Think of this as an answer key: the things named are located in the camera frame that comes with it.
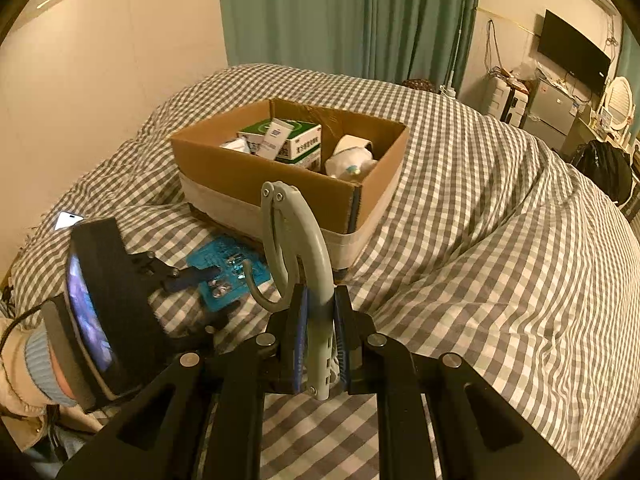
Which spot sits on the person forearm beige sleeve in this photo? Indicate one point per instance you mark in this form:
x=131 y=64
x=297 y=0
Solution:
x=31 y=380

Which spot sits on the blue tissue pack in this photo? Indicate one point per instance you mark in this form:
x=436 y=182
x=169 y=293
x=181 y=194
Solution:
x=351 y=165

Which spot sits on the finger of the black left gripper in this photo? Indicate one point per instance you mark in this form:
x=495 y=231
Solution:
x=156 y=275
x=198 y=336

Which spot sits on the silver mini fridge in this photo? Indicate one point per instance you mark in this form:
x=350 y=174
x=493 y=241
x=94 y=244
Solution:
x=549 y=113

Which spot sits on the white purple cream tube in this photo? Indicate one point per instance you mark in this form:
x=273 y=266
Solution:
x=274 y=139

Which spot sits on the white drawer cabinet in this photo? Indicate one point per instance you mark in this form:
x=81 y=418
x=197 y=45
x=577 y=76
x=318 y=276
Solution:
x=505 y=99

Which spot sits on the white oval vanity mirror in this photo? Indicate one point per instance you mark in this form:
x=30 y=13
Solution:
x=617 y=104

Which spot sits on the phone mounted on gripper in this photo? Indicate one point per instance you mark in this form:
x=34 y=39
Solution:
x=89 y=326

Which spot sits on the teal curtain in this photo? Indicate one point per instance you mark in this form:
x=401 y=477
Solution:
x=388 y=40
x=628 y=66

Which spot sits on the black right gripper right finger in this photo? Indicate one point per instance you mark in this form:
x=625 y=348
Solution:
x=437 y=417

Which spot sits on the blue pill blister pack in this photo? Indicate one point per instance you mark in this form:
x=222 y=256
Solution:
x=229 y=285

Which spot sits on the brown cardboard box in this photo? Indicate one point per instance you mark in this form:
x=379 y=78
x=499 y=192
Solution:
x=226 y=186

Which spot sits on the black backpack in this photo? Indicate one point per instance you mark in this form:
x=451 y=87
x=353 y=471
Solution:
x=607 y=167

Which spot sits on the green white medicine box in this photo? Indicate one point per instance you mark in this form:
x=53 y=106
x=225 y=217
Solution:
x=303 y=147

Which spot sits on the grey checkered bed duvet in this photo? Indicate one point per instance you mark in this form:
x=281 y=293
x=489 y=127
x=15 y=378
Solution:
x=492 y=247

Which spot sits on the black wall television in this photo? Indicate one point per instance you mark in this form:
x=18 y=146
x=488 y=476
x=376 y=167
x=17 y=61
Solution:
x=567 y=47

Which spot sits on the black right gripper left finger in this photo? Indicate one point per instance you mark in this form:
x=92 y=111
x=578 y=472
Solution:
x=202 y=421

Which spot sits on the white smartphone lit screen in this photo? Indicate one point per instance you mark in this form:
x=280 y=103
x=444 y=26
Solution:
x=66 y=220

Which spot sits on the beige tape roll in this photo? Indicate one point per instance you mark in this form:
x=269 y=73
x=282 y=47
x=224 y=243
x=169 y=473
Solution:
x=348 y=141

